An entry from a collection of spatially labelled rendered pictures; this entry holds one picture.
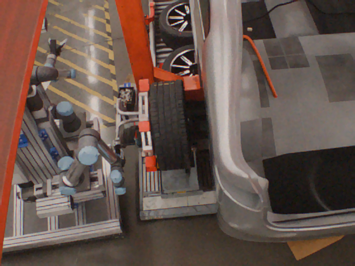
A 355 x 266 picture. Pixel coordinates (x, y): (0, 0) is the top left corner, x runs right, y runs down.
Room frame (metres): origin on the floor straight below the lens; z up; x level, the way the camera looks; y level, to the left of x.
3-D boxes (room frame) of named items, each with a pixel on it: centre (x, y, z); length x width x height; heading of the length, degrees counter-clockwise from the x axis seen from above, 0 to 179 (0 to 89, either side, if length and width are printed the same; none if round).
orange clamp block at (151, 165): (1.62, 0.21, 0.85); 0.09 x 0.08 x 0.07; 176
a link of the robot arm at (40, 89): (2.15, 0.93, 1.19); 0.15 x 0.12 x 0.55; 78
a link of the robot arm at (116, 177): (1.51, 0.44, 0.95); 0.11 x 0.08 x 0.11; 0
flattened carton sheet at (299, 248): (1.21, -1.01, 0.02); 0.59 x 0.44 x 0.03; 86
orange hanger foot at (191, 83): (2.47, -0.16, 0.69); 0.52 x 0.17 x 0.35; 86
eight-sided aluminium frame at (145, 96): (1.94, 0.19, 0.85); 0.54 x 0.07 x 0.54; 176
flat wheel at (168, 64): (2.81, -0.28, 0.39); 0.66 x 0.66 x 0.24
